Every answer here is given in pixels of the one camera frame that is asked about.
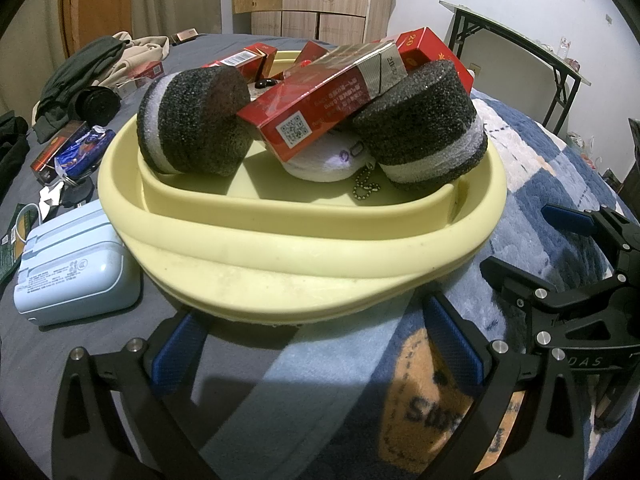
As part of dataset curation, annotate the light blue plastic box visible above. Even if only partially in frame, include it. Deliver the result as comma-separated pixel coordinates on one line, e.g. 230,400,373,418
12,199,142,328

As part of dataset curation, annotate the green packet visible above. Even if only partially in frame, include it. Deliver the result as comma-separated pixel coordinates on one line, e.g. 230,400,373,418
0,202,31,281

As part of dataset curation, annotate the black folding table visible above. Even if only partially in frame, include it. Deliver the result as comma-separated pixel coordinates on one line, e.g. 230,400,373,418
439,0,592,136

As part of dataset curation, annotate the dark green clothing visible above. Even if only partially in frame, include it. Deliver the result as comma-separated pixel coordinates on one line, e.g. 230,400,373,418
32,37,131,143

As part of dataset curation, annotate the red cigarette pack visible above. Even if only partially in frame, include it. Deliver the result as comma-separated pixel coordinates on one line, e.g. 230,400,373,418
125,60,166,92

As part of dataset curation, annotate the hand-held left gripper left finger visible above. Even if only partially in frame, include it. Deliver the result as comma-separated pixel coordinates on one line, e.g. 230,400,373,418
54,309,211,480

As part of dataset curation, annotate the yellow plastic basin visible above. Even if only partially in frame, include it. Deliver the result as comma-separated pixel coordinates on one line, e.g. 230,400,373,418
97,49,508,322

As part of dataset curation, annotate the metal ball chain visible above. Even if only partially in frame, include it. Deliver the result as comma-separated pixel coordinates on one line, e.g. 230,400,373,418
350,157,383,204

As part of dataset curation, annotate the white cable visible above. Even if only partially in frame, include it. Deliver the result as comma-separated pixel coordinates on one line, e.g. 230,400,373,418
12,203,43,241

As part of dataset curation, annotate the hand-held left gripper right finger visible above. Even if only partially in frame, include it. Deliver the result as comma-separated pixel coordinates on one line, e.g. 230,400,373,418
422,294,587,480

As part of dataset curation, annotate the white round pouch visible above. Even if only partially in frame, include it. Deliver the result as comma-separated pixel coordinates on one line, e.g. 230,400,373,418
282,127,373,183

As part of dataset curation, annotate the red and silver carton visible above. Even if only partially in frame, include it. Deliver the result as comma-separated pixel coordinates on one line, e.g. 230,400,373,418
236,42,407,163

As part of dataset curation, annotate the wooden door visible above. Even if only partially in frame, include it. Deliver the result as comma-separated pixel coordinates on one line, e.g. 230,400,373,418
57,0,133,58

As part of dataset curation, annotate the blue checkered blanket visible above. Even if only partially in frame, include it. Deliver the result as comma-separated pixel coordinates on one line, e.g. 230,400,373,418
200,87,640,480

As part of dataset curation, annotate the red flat box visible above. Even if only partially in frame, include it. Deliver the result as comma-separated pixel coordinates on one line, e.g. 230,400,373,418
200,42,278,83

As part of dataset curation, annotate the blue snack packet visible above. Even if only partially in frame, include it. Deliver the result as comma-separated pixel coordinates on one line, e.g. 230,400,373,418
55,127,116,178

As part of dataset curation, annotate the black foam roll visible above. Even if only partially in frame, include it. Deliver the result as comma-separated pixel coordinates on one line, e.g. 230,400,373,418
136,66,256,177
352,61,489,193

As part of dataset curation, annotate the dark red box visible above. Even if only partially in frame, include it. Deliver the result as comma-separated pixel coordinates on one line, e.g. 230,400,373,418
31,120,88,183

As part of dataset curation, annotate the black round lens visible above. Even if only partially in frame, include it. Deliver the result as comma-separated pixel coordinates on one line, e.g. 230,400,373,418
70,86,122,125

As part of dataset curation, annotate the beige clothing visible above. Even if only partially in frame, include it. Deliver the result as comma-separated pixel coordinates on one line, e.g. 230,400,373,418
107,31,173,86

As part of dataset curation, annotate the grey bedsheet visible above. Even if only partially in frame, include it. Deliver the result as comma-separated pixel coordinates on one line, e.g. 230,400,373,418
0,34,321,480

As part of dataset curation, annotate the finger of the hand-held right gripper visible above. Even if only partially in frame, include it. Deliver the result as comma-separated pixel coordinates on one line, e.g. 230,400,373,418
481,256,632,312
542,203,640,261

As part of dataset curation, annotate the black cloth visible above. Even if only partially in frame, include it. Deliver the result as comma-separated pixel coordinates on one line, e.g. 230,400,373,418
0,115,31,201

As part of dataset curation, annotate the wooden wardrobe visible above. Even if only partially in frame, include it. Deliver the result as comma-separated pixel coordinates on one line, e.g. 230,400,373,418
232,0,396,47

